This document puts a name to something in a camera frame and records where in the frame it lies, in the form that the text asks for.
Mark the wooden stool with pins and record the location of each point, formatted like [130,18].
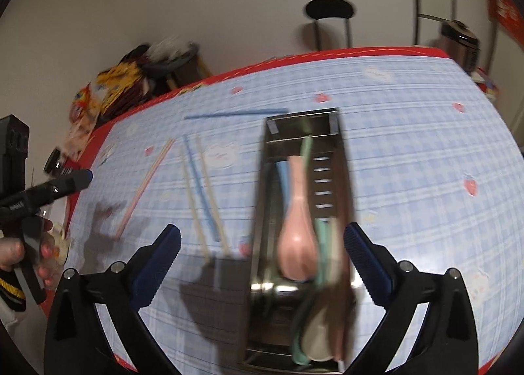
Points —
[184,66]

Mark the black metal rack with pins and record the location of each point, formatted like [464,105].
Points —
[417,10]

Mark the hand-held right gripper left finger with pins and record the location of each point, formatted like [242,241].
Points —
[157,264]

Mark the colourful snack bag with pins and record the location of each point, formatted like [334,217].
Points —
[84,113]

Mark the red printed cloth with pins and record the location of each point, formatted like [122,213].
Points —
[505,6]

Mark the perforated metal utensil tray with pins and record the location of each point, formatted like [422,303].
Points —
[331,145]

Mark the pink spoon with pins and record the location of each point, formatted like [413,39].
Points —
[297,236]

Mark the black round stool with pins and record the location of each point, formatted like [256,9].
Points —
[329,8]

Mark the blue spoon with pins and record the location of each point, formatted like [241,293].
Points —
[283,182]

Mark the cream spoon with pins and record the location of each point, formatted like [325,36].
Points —
[318,342]

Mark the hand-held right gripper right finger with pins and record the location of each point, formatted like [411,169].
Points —
[366,264]

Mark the person's left hand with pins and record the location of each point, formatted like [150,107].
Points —
[10,254]

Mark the brown rice cooker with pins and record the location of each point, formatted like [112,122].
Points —
[460,45]

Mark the dark jar with black lid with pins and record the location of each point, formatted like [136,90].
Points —
[61,164]

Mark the clear plastic bag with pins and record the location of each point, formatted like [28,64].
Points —
[172,47]

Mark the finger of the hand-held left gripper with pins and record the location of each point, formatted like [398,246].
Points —
[67,182]

